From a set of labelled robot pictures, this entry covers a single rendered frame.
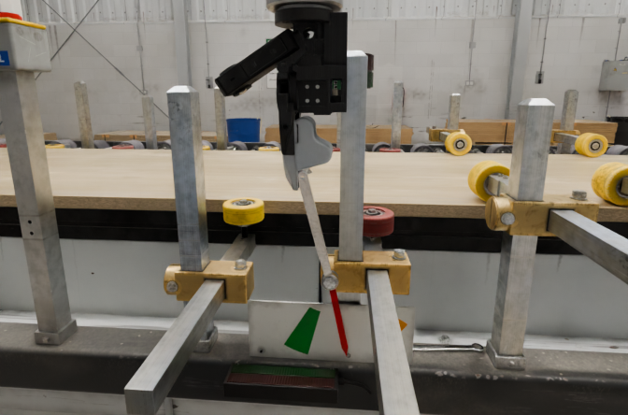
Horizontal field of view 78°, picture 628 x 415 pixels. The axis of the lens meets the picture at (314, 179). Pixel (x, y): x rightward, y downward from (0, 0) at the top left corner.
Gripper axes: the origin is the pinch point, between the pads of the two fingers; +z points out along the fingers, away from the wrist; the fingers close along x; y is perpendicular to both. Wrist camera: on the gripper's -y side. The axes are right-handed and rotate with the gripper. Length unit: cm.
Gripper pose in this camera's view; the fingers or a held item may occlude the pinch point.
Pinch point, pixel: (290, 178)
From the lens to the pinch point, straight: 50.4
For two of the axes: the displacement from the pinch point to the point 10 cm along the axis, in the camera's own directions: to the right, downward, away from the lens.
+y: 10.0, 0.1, -0.9
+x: 0.9, -2.1, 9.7
